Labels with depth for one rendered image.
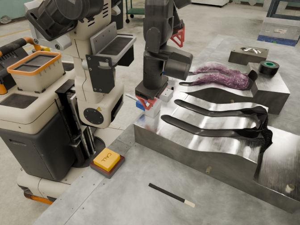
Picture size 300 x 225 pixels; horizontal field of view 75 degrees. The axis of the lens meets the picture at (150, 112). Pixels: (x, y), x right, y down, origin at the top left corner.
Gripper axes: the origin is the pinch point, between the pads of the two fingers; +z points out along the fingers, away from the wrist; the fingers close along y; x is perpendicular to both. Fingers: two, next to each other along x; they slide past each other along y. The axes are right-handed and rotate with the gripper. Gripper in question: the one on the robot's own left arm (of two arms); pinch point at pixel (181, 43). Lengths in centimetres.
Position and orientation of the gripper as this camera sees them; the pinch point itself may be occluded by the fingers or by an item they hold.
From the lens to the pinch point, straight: 101.2
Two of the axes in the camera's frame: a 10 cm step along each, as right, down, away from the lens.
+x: -8.7, 2.1, 4.4
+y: 2.3, -6.2, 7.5
